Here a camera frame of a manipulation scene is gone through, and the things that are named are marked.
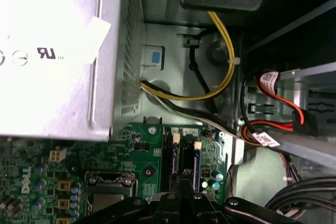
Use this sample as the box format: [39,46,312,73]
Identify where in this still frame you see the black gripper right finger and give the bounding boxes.
[182,168,298,224]

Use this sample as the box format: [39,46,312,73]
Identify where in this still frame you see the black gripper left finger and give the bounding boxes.
[83,173,183,224]

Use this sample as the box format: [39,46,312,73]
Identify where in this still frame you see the silver CPU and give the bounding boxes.
[92,193,124,213]

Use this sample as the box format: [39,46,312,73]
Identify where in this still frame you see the CPU socket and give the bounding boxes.
[84,170,139,224]

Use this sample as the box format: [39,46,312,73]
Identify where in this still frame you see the green motherboard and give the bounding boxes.
[0,123,228,224]

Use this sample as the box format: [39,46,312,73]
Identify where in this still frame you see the grey power supply unit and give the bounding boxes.
[0,0,145,141]

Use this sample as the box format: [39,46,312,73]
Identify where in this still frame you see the black open PC case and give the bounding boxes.
[0,0,336,224]

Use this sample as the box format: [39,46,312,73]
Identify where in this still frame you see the black white wire bundle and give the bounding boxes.
[139,78,242,140]

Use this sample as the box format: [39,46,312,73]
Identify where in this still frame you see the black cable bundle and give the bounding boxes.
[265,176,336,219]

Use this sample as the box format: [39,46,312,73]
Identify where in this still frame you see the orange black power wires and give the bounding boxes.
[240,119,295,147]

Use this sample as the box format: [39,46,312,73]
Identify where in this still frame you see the red data cable with label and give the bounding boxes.
[256,70,308,126]

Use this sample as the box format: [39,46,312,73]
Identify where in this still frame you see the yellow power cable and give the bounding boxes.
[139,0,236,102]

